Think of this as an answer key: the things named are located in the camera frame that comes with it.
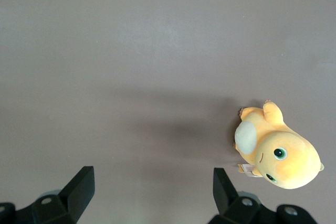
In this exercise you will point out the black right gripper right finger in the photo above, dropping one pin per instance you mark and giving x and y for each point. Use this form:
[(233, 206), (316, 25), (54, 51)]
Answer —
[(225, 200)]

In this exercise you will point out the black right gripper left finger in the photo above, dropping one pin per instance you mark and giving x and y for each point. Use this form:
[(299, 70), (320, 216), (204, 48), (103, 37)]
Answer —
[(76, 195)]

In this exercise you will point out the yellow plush toy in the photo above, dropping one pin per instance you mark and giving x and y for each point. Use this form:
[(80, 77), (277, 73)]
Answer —
[(288, 155)]

